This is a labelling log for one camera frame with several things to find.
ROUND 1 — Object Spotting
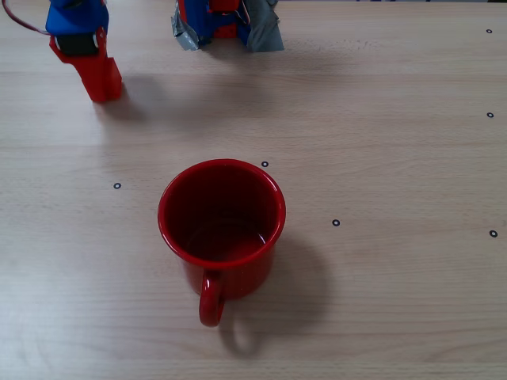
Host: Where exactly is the red enamel mug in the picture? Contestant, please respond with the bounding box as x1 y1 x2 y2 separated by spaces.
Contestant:
157 158 288 328

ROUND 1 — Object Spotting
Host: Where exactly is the red white servo cable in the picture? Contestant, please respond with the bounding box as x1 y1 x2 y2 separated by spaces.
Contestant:
2 0 53 37
235 0 252 25

